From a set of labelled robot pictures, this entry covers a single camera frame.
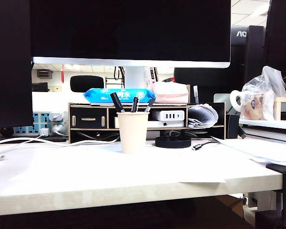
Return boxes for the black marker with white label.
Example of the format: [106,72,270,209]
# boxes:
[110,92,125,113]

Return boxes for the beige paper cup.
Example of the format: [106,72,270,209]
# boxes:
[116,111,150,155]

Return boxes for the black pen with grey cap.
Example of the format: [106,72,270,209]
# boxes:
[144,97,156,113]

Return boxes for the white USB charger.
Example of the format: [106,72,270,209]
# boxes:
[152,109,185,121]

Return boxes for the white flat device box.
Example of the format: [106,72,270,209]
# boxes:
[114,116,184,128]

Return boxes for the pink tissue pack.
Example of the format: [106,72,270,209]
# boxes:
[149,81,189,104]

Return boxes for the black round tray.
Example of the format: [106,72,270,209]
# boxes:
[154,135,192,148]

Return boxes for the blue wet wipes pack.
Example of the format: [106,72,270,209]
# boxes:
[82,87,156,104]

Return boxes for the black metal rack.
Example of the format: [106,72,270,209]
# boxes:
[105,66,125,89]

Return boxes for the black wooden desk organizer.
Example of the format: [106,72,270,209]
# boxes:
[68,102,226,144]

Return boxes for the rolled grey printed papers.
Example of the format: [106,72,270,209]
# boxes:
[187,103,219,129]

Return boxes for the black chair headrest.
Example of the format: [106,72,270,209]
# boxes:
[70,75,104,93]

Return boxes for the black monitor rear panel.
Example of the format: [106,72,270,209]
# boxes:
[174,68,245,104]

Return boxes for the grey desk divider panel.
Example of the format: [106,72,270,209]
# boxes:
[213,93,243,115]

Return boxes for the silver framed computer monitor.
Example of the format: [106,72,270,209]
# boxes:
[30,0,231,89]

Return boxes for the white power plug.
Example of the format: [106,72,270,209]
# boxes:
[49,112,64,121]
[51,123,69,136]

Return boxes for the white paper sheet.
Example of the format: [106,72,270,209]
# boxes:
[14,144,227,184]

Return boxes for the white tape roll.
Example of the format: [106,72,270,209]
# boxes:
[230,90,245,112]

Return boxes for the blue power strip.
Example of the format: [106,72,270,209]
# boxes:
[13,112,65,136]

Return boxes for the clear plastic snack bag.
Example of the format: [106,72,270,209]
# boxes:
[241,65,286,121]

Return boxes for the white neighbouring desk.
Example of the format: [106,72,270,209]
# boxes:
[238,117,286,144]

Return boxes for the brown cardboard box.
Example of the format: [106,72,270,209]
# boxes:
[215,194,245,218]

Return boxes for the black AOC monitor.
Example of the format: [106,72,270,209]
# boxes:
[230,25,265,84]

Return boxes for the printed paper stack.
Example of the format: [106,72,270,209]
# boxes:
[211,135,286,167]

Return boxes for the light wooden monitor riser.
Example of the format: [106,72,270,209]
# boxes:
[273,96,286,121]

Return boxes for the black computer monitor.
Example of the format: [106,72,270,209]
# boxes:
[0,0,34,129]
[264,0,286,94]

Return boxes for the white table leg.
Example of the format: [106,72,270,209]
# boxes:
[246,190,283,212]

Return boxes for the grey cable bundle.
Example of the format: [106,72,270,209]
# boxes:
[75,130,121,142]

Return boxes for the black USB cable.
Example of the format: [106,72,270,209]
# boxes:
[192,139,219,151]

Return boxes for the thin white cable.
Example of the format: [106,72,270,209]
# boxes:
[49,137,121,146]

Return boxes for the grey wall unit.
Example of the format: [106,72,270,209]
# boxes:
[36,69,53,79]

